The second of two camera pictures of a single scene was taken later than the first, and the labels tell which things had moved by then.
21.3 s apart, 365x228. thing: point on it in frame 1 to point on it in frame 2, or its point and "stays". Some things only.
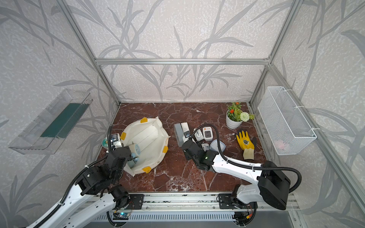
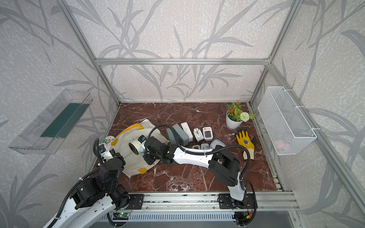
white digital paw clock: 207,133 stays
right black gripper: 186,157 to 149,162
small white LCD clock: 205,147 stays
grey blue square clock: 179,133 stays
